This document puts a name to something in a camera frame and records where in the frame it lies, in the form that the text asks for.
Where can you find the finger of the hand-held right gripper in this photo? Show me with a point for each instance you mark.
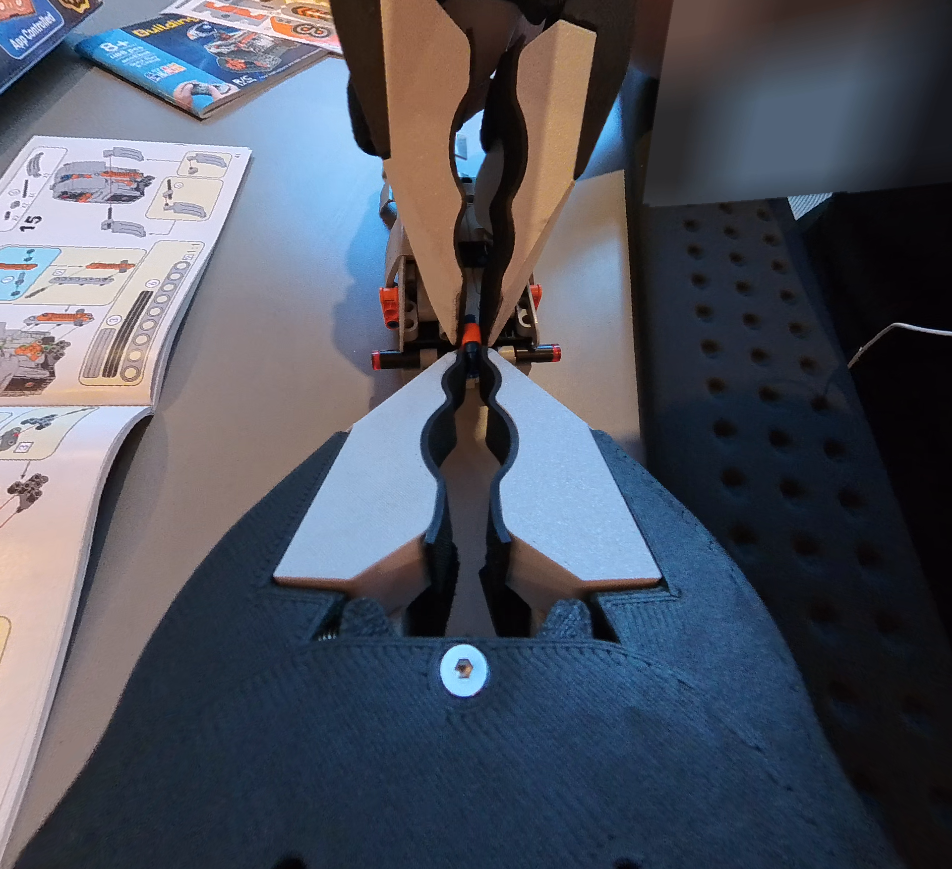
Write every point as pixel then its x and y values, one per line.
pixel 554 125
pixel 416 103

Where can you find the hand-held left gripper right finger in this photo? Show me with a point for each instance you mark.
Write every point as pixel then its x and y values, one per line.
pixel 580 512

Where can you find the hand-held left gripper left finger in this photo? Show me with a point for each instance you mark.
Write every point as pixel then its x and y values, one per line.
pixel 357 512

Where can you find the grey toy robot assembly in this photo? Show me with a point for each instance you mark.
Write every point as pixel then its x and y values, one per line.
pixel 407 267

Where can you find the blue closed booklet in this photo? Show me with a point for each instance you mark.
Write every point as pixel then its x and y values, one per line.
pixel 186 66

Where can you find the person's dark clothing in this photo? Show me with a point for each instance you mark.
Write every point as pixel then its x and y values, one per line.
pixel 907 512

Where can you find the open instruction booklet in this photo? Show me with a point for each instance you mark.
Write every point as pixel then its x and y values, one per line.
pixel 111 252

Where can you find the blue robot kit box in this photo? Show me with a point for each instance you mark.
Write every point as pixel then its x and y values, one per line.
pixel 37 6

